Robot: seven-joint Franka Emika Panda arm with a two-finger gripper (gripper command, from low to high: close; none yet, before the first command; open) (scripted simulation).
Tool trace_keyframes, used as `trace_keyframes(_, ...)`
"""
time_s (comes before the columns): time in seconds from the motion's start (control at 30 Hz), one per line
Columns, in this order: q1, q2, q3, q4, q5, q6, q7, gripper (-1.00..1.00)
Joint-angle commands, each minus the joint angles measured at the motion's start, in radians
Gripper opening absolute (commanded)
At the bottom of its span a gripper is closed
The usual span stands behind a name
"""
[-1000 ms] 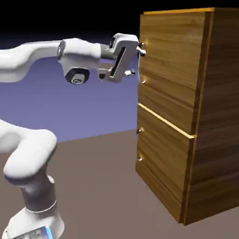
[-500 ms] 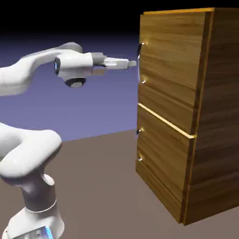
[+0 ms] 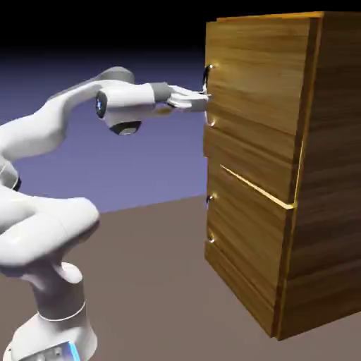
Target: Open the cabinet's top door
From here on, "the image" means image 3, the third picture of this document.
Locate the light wood cabinet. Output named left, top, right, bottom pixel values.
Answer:
left=203, top=11, right=361, bottom=341

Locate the short curved metal handle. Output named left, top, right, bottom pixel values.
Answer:
left=206, top=194, right=216, bottom=244

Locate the short wooden cabinet door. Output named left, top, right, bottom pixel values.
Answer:
left=204, top=156, right=295, bottom=338

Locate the long curved metal handle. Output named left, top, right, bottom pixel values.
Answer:
left=202, top=63, right=216, bottom=127

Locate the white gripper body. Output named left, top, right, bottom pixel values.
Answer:
left=168, top=85, right=212, bottom=114

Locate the tall wooden cabinet door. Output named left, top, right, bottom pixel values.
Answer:
left=203, top=17, right=321, bottom=204

